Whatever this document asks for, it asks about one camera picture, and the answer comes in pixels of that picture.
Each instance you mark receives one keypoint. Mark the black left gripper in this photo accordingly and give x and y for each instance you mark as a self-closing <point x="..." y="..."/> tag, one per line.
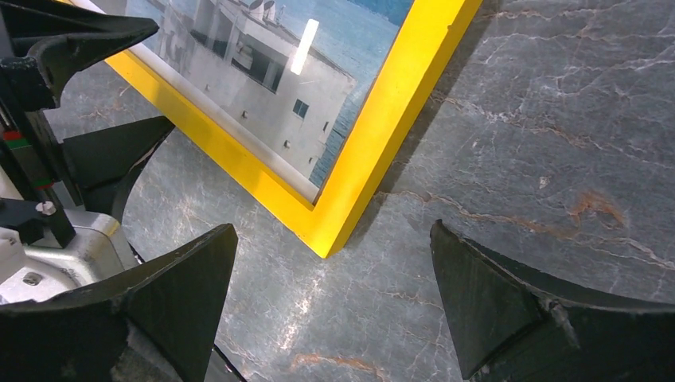
<point x="43" y="45"/>

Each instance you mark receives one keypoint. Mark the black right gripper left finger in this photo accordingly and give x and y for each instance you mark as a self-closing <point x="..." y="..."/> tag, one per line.
<point x="156" y="321"/>

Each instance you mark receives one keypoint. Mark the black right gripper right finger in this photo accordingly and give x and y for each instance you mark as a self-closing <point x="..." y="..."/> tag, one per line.
<point x="512" y="322"/>

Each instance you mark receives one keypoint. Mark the yellow picture frame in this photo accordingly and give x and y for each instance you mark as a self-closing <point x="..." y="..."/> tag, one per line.
<point x="321" y="217"/>

